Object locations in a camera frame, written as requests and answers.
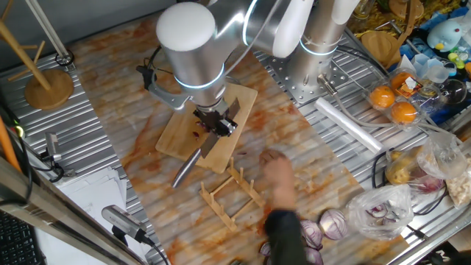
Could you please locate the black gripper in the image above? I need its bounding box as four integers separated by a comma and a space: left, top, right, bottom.
193, 102, 238, 138

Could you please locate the steel kitchen knife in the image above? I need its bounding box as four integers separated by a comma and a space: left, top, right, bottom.
171, 96, 241, 189

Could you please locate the wooden peg rack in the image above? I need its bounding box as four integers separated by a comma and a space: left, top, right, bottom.
198, 157, 266, 233

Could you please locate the dark sleeved human forearm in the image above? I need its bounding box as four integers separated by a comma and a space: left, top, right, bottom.
262, 182, 311, 265

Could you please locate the plastic bag with onions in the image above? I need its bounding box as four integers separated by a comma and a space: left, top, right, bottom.
345, 183, 415, 241

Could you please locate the bare human hand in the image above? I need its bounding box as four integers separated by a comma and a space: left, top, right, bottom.
258, 148, 296, 187

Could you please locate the bamboo cutting board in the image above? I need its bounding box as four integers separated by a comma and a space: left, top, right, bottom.
155, 82, 258, 174

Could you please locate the marble pattern table mat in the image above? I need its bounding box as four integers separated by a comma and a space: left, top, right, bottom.
68, 10, 409, 265

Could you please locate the white plastic wrap roll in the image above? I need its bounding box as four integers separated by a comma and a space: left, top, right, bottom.
314, 96, 384, 155

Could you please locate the big peeled onion half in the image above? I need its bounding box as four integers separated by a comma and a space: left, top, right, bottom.
319, 208, 349, 241

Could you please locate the stack of white papers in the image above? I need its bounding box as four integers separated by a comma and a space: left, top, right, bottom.
35, 167, 148, 265

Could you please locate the black metal clamp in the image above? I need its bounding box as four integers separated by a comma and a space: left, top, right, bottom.
39, 131, 77, 183

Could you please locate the wooden stand with disc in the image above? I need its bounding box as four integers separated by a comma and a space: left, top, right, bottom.
360, 0, 425, 70

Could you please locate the orange fruit with label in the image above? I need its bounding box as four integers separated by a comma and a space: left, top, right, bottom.
390, 71, 417, 93

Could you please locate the plastic bag with potatoes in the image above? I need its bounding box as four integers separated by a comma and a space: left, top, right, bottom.
384, 132, 468, 194

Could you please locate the wooden mug tree stand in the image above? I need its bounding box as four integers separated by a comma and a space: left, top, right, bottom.
0, 0, 75, 110

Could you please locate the clear measuring cup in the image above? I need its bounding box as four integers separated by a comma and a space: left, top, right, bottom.
411, 53, 457, 84

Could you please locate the orange pole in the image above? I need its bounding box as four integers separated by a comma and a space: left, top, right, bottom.
0, 116, 22, 174

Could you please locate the glass bowl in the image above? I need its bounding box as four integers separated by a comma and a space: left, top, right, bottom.
437, 78, 468, 105

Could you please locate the blue plush toy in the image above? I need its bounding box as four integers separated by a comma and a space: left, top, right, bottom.
426, 18, 464, 52

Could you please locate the black keyboard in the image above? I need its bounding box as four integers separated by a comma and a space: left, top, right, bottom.
0, 209, 47, 265

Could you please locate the green yellow toy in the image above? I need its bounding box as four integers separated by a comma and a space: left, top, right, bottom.
447, 51, 467, 70

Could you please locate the plastic bag with garlic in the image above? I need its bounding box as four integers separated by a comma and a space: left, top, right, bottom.
445, 158, 471, 209

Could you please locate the grey robot cable hose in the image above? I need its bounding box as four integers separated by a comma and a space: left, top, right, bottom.
316, 73, 464, 144

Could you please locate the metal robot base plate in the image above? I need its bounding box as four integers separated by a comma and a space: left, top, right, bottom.
267, 51, 350, 105

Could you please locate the black camera cable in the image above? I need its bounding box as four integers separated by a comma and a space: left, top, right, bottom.
141, 235, 170, 265

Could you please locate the silver camera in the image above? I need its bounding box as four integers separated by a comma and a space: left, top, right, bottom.
101, 205, 148, 244

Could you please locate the thin black cable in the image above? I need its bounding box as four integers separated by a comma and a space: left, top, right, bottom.
371, 149, 448, 216

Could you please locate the aluminium frame beam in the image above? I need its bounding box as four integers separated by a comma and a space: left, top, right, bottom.
0, 156, 148, 265

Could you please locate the white rod with black ring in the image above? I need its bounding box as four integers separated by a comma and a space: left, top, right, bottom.
24, 0, 77, 68

